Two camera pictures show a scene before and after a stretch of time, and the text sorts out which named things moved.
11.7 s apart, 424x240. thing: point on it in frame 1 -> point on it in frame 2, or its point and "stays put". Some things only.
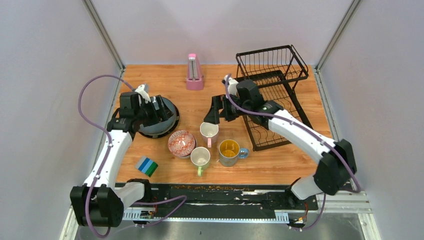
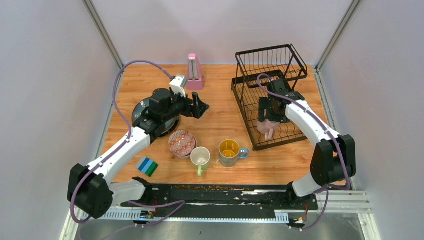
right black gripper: (218, 102) -> (264, 103)
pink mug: (209, 133) -> (267, 127)
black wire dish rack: (276, 69) stays put
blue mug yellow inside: (229, 152) stays put
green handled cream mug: (200, 157) stays put
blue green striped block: (146, 165) stays put
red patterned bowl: (181, 143) stays put
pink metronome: (194, 81) stays put
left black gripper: (163, 113) -> (200, 107)
